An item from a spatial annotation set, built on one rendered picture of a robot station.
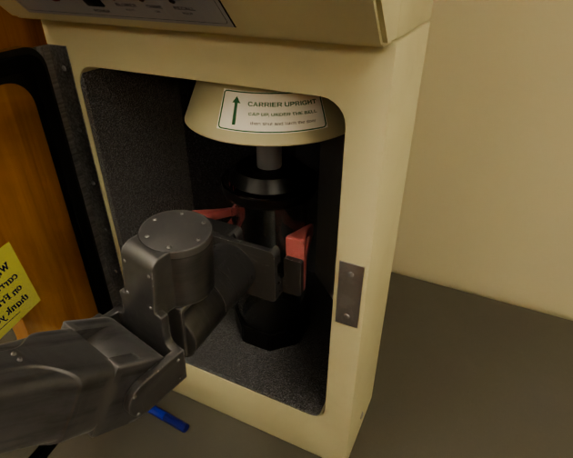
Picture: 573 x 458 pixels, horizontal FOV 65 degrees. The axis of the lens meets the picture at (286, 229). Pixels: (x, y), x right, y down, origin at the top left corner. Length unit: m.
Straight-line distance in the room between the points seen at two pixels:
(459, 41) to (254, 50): 0.44
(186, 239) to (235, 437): 0.34
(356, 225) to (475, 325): 0.48
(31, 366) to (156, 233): 0.12
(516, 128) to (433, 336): 0.34
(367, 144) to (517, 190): 0.50
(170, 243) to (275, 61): 0.15
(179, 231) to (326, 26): 0.18
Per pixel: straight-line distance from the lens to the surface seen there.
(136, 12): 0.35
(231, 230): 0.47
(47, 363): 0.33
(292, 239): 0.45
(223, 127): 0.40
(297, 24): 0.29
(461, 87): 0.75
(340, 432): 0.55
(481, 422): 0.68
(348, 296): 0.40
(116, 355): 0.37
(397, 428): 0.64
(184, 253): 0.34
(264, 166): 0.49
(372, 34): 0.28
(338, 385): 0.49
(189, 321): 0.39
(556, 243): 0.84
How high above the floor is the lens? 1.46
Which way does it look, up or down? 32 degrees down
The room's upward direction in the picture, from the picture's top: straight up
